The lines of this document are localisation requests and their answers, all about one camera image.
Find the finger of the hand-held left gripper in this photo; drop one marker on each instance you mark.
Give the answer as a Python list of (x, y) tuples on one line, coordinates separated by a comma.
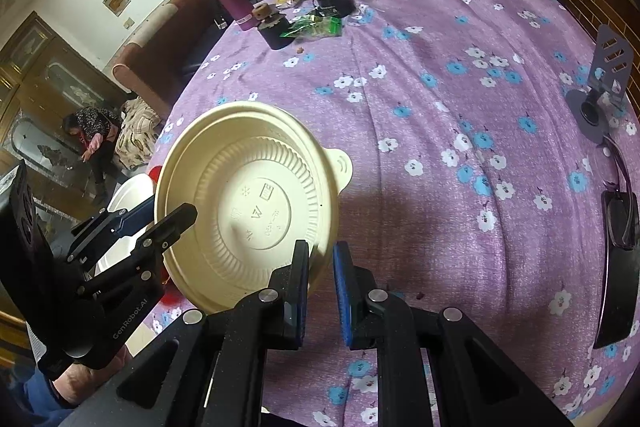
[(172, 224), (125, 219)]

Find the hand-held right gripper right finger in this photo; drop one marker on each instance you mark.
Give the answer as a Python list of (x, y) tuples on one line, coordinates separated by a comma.
[(344, 297)]

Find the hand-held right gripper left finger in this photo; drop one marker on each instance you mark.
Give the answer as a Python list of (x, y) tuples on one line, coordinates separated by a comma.
[(300, 297)]

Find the large white foam bowl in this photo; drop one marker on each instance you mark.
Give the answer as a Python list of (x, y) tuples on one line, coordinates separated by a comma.
[(130, 192)]

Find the beige plastic bowl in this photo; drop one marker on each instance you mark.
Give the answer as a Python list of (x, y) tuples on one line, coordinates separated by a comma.
[(250, 207)]

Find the person's left forearm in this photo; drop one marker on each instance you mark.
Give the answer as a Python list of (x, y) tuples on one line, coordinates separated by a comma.
[(30, 399)]

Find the person's left hand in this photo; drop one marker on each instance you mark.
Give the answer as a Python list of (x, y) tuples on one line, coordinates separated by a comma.
[(90, 382)]

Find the patterned beige blanket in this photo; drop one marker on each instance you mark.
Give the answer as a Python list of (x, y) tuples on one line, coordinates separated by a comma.
[(137, 134)]

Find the golden glass cabinet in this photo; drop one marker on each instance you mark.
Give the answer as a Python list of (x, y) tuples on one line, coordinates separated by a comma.
[(45, 107)]

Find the purple floral tablecloth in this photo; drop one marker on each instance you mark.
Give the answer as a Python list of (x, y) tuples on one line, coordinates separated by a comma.
[(425, 157)]

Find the brown armchair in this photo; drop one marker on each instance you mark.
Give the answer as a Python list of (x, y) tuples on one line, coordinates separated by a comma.
[(160, 47)]

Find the black cup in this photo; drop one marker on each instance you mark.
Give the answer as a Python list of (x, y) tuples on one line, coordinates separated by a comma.
[(280, 32)]

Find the green snack packet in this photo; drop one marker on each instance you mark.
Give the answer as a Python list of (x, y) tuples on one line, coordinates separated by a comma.
[(315, 27)]

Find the black phone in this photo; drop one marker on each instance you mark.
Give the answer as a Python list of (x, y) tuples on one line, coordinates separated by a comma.
[(617, 297)]

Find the black round device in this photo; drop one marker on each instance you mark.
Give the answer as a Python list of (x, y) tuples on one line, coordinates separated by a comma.
[(332, 2)]

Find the black eyeglasses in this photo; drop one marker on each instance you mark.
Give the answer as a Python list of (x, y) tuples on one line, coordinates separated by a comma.
[(620, 167)]

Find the black phone stand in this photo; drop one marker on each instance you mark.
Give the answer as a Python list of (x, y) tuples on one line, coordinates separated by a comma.
[(607, 67)]

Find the wall switch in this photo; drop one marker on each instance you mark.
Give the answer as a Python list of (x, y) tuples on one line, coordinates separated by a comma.
[(129, 23)]

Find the small gold wall frame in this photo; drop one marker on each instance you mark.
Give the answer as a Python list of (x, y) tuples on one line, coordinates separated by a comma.
[(116, 1)]

